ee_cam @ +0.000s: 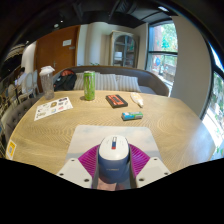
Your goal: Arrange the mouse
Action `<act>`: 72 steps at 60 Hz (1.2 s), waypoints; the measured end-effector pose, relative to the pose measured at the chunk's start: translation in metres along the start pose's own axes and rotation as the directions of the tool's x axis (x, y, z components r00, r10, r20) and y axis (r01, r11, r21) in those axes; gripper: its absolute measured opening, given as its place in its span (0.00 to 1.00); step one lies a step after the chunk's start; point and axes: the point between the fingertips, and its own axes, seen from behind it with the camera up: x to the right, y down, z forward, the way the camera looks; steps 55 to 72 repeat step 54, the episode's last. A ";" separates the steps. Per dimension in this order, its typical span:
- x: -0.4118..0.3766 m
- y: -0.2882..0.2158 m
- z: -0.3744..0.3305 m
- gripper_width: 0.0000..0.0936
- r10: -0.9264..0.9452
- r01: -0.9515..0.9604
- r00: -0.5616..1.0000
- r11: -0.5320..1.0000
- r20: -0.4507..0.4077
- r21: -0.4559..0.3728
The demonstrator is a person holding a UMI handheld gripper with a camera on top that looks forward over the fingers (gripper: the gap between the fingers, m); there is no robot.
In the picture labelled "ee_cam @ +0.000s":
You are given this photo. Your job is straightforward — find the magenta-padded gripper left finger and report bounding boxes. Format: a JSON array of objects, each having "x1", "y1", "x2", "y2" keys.
[{"x1": 56, "y1": 143, "x2": 101, "y2": 189}]

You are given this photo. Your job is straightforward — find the yellow code sticker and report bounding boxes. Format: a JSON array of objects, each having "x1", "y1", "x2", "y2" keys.
[{"x1": 5, "y1": 139, "x2": 18, "y2": 161}]

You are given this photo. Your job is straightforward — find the clear plastic shaker bottle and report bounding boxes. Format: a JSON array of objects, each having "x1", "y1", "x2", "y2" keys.
[{"x1": 39, "y1": 65, "x2": 56, "y2": 101}]

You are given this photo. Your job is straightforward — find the white sticker sheet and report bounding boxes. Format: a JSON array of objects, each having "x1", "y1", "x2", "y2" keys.
[{"x1": 33, "y1": 96, "x2": 74, "y2": 122}]

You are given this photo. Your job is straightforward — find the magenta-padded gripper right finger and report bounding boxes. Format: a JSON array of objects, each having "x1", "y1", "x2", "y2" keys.
[{"x1": 129, "y1": 143, "x2": 172, "y2": 189}]

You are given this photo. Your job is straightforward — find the striped cushion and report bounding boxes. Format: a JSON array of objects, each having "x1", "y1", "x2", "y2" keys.
[
  {"x1": 94, "y1": 73, "x2": 119, "y2": 92},
  {"x1": 73, "y1": 72, "x2": 86, "y2": 91},
  {"x1": 114, "y1": 74, "x2": 142, "y2": 93}
]

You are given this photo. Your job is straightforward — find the person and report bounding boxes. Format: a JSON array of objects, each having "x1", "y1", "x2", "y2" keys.
[{"x1": 13, "y1": 66, "x2": 28, "y2": 88}]

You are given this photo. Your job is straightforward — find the large black framed window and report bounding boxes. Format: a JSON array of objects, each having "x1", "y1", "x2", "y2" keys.
[{"x1": 199, "y1": 43, "x2": 224, "y2": 161}]

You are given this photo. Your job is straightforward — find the brown wooden door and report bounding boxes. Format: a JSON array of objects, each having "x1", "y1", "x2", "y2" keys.
[{"x1": 34, "y1": 25, "x2": 81, "y2": 94}]

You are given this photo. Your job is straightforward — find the green drink can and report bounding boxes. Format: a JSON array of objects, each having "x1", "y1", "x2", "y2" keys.
[{"x1": 83, "y1": 70, "x2": 97, "y2": 102}]

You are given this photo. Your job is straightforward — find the white and blue computer mouse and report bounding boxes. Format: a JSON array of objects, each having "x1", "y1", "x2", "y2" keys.
[{"x1": 97, "y1": 134, "x2": 131, "y2": 184}]

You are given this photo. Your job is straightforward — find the grey curved sofa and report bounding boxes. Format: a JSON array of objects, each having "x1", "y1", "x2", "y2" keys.
[{"x1": 53, "y1": 65, "x2": 170, "y2": 98}]

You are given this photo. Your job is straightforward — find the black and red flat box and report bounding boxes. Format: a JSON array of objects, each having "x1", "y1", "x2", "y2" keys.
[{"x1": 105, "y1": 94, "x2": 129, "y2": 109}]

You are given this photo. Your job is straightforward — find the glass door cabinet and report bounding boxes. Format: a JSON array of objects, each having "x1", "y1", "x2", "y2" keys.
[{"x1": 109, "y1": 30, "x2": 140, "y2": 69}]

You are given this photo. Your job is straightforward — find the small teal pack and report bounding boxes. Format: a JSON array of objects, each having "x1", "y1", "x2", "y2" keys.
[{"x1": 121, "y1": 111, "x2": 144, "y2": 121}]

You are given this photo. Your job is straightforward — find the black backpack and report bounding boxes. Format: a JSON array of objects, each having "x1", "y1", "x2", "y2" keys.
[{"x1": 53, "y1": 69, "x2": 78, "y2": 92}]

